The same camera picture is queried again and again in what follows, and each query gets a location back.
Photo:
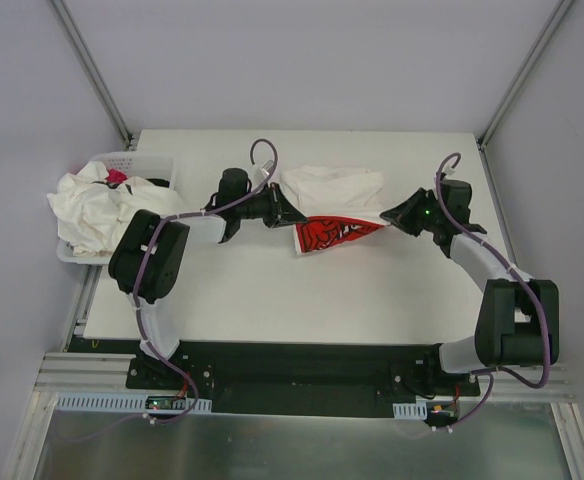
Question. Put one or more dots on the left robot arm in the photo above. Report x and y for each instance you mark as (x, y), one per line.
(147, 259)

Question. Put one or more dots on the pink t-shirt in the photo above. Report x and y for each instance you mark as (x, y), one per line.
(115, 176)

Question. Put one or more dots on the white cable duct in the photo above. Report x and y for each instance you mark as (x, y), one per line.
(131, 403)
(410, 411)

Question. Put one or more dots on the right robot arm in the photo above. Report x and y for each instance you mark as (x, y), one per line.
(517, 329)

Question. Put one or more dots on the aluminium front rail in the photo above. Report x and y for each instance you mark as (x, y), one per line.
(100, 372)

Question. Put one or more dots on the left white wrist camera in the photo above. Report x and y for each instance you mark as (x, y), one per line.
(265, 171)

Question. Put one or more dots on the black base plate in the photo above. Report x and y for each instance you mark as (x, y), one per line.
(356, 381)

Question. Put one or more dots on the left white cable duct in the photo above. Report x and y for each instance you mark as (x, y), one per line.
(131, 403)

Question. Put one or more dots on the white plastic laundry basket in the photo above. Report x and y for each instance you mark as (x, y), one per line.
(122, 160)

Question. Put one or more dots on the aluminium frame post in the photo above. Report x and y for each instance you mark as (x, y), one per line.
(546, 35)
(91, 70)

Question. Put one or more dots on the right aluminium frame post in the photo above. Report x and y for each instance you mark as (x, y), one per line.
(546, 35)

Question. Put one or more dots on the right white cable duct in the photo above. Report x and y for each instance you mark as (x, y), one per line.
(410, 411)

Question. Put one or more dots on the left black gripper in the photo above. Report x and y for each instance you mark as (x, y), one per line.
(276, 206)

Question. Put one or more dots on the white t-shirt pile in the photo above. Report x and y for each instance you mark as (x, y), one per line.
(107, 210)

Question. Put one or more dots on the white red-print t-shirt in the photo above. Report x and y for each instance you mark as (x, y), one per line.
(341, 205)

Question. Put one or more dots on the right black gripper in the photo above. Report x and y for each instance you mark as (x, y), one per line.
(417, 212)

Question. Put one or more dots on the left aluminium frame post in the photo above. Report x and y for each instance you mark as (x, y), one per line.
(91, 70)

